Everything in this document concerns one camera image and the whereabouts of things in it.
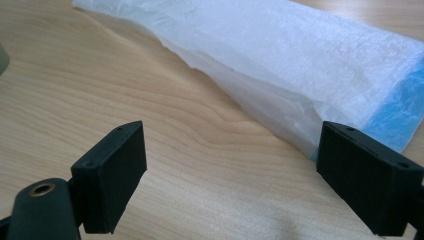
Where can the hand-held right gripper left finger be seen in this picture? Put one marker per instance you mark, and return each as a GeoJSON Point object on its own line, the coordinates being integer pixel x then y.
{"type": "Point", "coordinates": [110, 176]}

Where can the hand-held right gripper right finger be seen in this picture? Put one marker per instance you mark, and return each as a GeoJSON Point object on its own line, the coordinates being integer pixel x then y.
{"type": "Point", "coordinates": [366, 180]}

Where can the green trash bin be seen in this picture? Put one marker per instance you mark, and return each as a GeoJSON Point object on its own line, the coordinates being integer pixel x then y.
{"type": "Point", "coordinates": [2, 60]}

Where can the white plastic bag blue edge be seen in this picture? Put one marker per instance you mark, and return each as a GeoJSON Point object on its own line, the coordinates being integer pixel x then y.
{"type": "Point", "coordinates": [266, 50]}

